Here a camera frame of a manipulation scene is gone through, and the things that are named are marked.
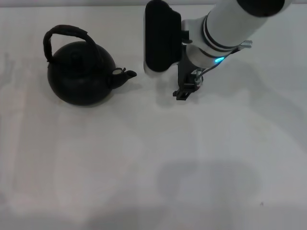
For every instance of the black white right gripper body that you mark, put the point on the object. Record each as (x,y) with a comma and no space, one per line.
(163,38)

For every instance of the black round teapot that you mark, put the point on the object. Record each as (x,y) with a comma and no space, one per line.
(76,79)

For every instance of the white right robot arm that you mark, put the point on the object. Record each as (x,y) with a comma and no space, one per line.
(230,24)

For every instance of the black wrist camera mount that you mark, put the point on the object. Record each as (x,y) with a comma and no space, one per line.
(183,79)

